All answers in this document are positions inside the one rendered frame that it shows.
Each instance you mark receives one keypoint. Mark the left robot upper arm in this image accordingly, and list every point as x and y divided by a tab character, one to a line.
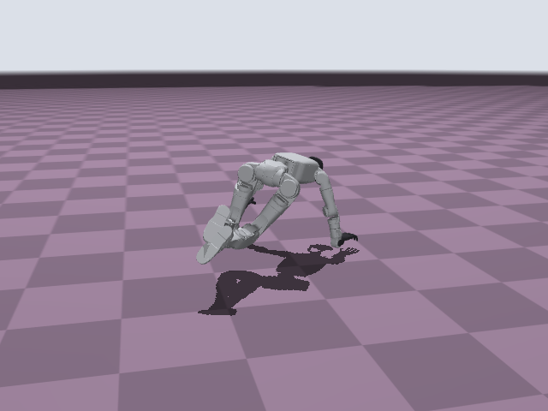
259	185

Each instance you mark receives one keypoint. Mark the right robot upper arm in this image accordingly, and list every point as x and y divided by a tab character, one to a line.
322	179

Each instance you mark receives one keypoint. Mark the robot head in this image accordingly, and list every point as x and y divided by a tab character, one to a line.
319	161

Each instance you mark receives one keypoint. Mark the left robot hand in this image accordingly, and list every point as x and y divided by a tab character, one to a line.
251	201

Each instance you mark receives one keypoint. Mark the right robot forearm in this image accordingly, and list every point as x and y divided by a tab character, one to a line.
335	230

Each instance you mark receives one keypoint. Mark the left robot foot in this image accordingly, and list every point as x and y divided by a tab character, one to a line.
216	223

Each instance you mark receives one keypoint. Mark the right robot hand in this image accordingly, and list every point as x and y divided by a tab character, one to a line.
345	237

